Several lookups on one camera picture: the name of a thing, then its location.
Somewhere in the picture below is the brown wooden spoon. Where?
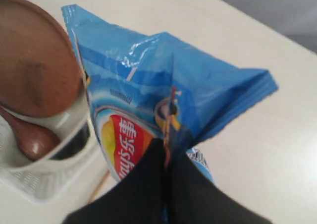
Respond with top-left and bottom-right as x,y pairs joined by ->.
0,108 -> 60,161

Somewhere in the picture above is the brown wooden chopstick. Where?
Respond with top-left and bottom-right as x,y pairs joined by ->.
87,170 -> 110,204

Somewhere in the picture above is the grey ceramic bowl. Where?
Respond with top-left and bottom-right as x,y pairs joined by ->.
0,94 -> 89,172

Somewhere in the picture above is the brown round plate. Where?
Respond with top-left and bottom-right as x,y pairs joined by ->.
0,0 -> 83,117

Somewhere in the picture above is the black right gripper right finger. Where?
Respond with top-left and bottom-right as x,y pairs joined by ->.
166,149 -> 271,224

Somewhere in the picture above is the blue chips bag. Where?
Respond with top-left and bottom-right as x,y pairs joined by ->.
61,4 -> 278,181

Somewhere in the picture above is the white perforated plastic basket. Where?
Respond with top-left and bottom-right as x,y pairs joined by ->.
0,111 -> 100,204

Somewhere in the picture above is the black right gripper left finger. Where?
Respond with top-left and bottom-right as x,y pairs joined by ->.
63,138 -> 165,224

